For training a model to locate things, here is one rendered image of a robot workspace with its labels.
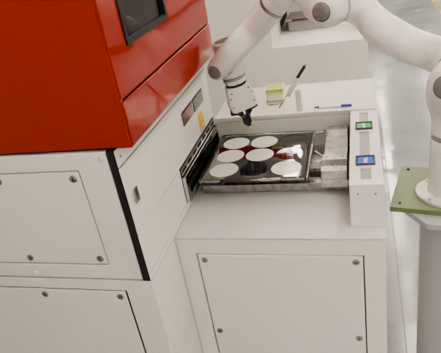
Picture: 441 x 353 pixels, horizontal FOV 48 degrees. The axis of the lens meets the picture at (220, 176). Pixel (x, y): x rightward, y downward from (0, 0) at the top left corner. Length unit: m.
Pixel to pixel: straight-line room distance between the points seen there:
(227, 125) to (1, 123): 0.95
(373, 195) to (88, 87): 0.81
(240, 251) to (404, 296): 1.16
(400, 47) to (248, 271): 0.78
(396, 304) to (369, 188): 1.11
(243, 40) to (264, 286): 0.79
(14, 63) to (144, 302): 0.73
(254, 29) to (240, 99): 0.29
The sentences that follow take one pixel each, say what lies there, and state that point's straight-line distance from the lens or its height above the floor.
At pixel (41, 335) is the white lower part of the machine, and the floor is 0.58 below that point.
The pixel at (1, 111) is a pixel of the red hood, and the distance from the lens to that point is 1.34.
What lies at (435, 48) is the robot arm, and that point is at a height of 1.26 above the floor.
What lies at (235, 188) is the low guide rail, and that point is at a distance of 1.73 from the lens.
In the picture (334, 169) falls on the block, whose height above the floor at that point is 0.91.
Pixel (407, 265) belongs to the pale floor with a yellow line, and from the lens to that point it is 2.68.
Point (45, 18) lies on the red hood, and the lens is 1.19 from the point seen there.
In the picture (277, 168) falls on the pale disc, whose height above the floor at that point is 0.90.
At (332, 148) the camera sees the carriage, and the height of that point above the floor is 0.88.
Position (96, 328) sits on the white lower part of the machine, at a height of 0.63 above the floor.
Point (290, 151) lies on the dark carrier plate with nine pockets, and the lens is 1.79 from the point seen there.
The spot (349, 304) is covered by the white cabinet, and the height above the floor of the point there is 0.58.
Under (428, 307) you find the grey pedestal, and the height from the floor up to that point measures 0.43.
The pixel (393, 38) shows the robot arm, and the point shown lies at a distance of 1.48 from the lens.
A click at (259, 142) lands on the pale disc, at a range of 1.89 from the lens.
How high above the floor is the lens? 1.67
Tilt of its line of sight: 27 degrees down
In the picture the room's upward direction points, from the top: 10 degrees counter-clockwise
